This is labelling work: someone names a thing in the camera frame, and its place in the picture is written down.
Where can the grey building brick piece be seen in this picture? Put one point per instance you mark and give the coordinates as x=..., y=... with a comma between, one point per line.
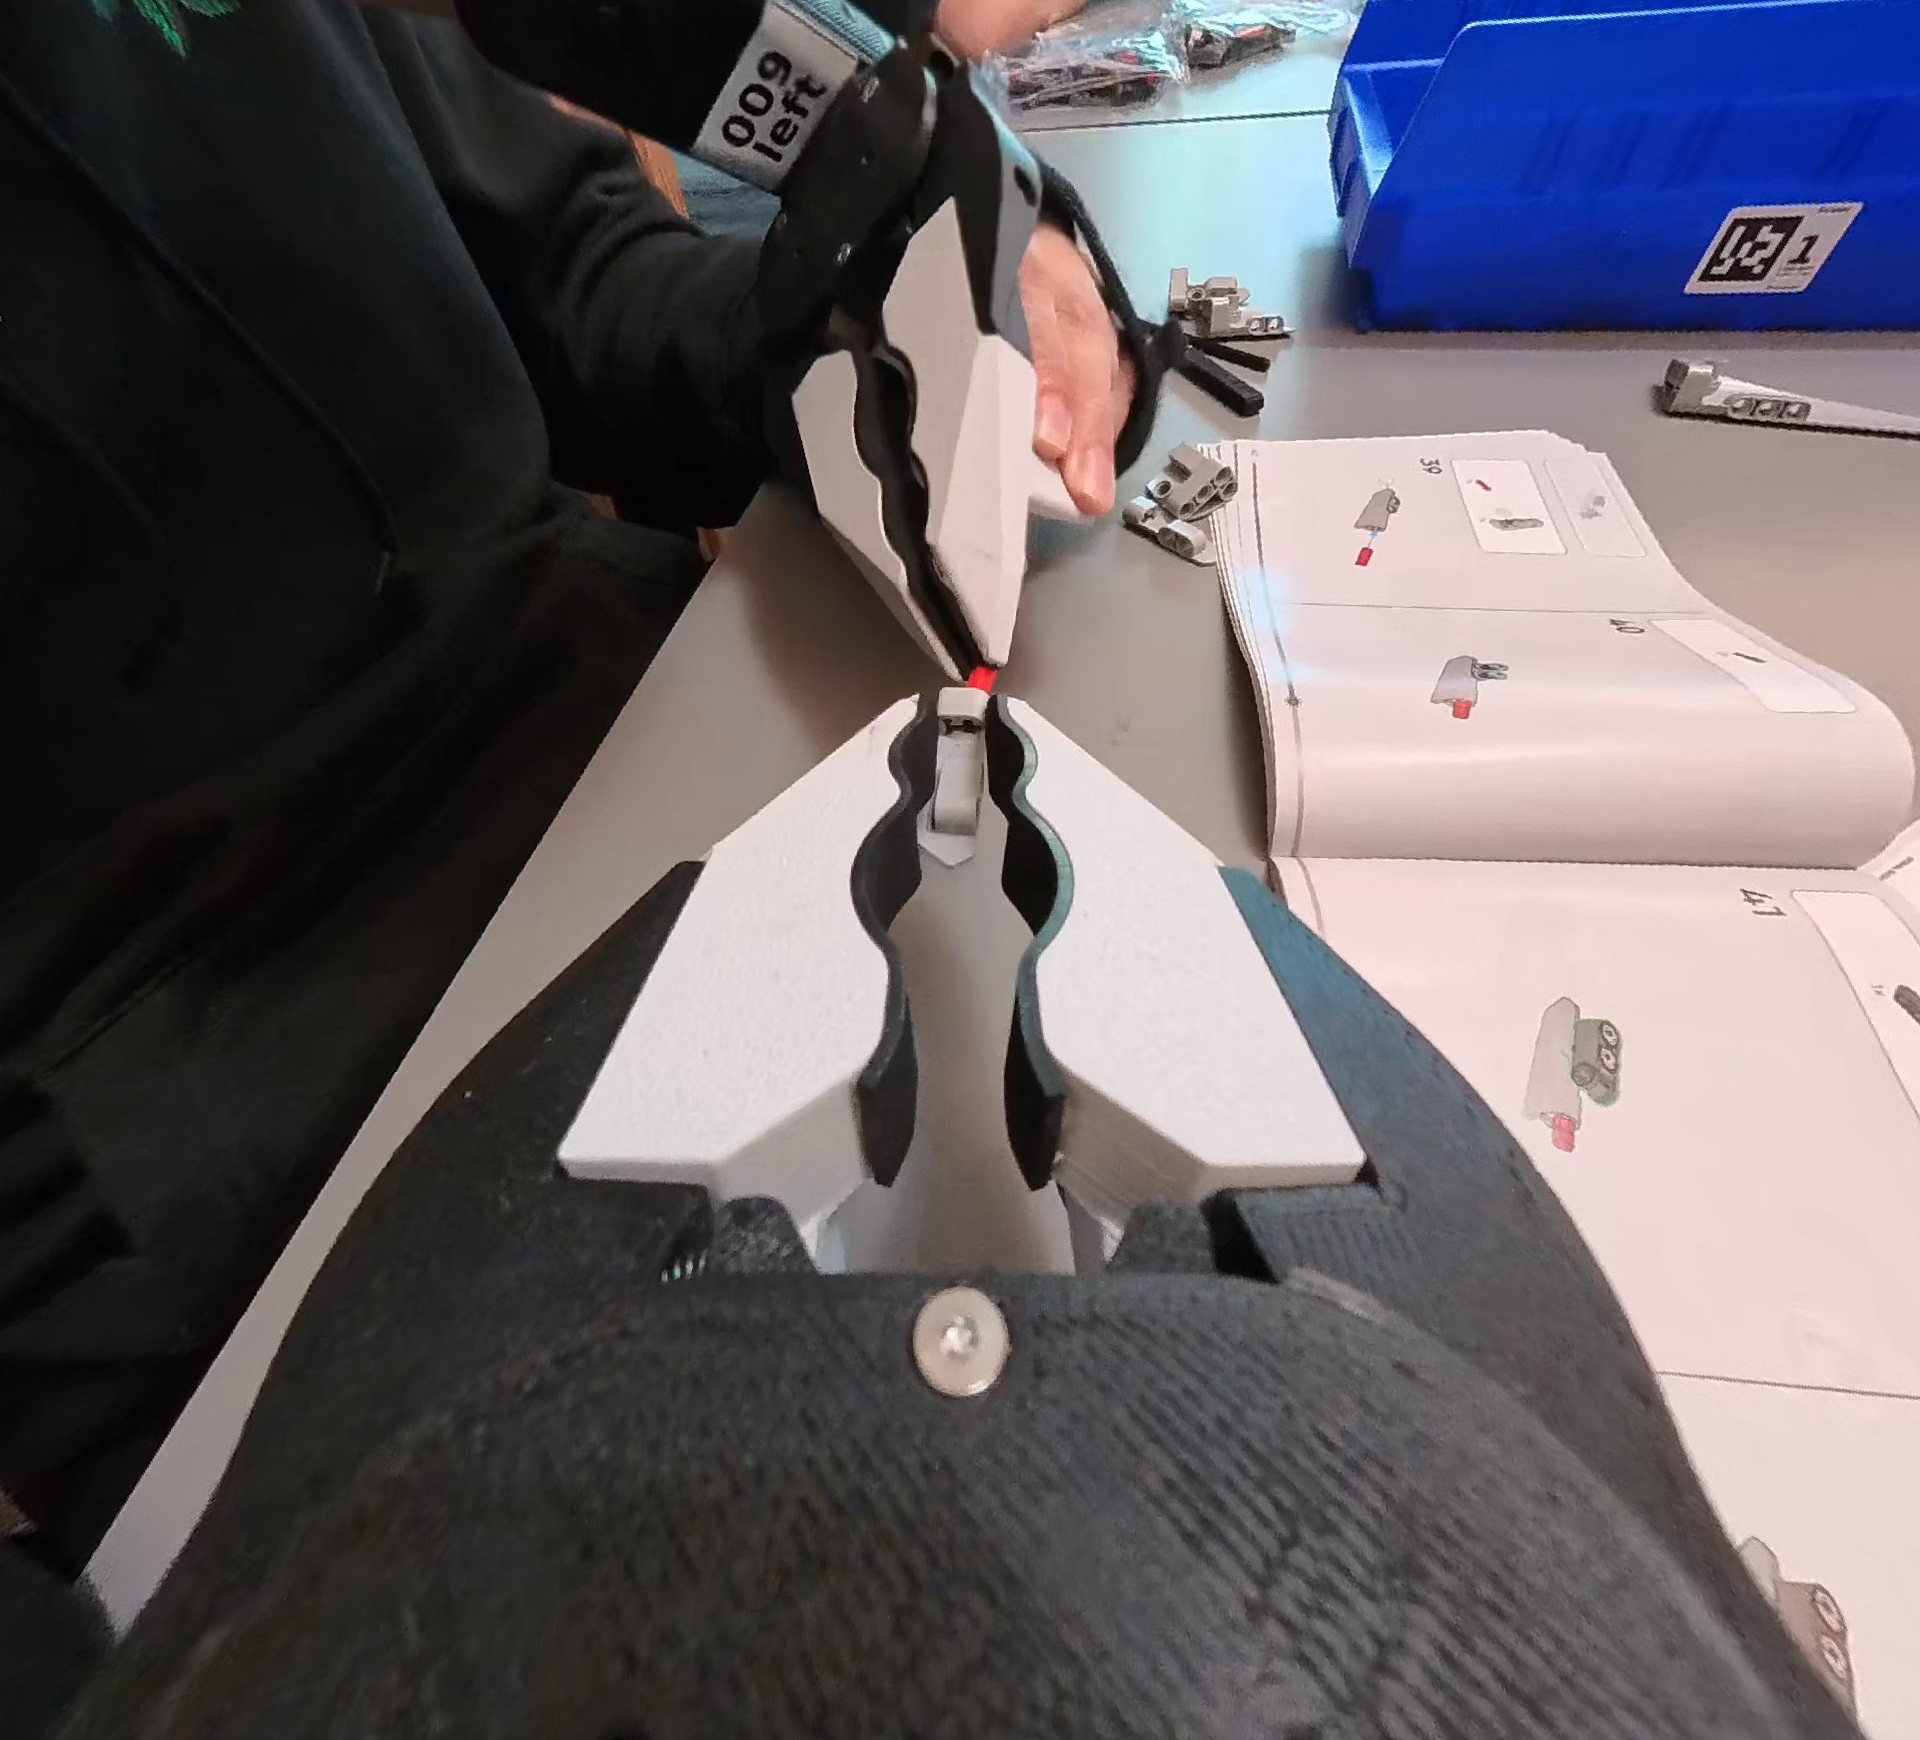
x=956, y=782

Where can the person's left forearm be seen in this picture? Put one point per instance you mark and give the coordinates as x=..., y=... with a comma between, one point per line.
x=661, y=333

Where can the long grey wedge brick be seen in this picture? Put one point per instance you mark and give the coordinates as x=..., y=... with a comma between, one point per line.
x=1756, y=402

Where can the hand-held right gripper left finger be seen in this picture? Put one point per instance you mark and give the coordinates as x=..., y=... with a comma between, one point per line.
x=717, y=1003

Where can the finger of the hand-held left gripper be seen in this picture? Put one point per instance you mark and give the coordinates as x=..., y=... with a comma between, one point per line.
x=978, y=450
x=849, y=465

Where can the open instruction booklet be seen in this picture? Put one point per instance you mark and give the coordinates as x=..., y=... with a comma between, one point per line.
x=1500, y=749

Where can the bag of black parts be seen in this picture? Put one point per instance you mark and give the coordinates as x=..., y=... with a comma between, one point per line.
x=1237, y=42
x=1098, y=64

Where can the blue bin with white tag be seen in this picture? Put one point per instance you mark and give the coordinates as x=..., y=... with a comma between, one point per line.
x=1559, y=183

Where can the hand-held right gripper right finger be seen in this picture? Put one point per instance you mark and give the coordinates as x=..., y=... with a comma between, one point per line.
x=1183, y=1020

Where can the grey holed beam bricks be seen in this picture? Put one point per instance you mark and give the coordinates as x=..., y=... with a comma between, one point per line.
x=1183, y=495

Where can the grey brick assembly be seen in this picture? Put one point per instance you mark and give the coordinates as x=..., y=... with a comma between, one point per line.
x=1218, y=303

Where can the person's left hand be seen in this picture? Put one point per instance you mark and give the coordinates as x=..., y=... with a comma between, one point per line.
x=1080, y=389

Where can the grey desk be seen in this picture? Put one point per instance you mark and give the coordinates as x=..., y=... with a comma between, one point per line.
x=1139, y=659

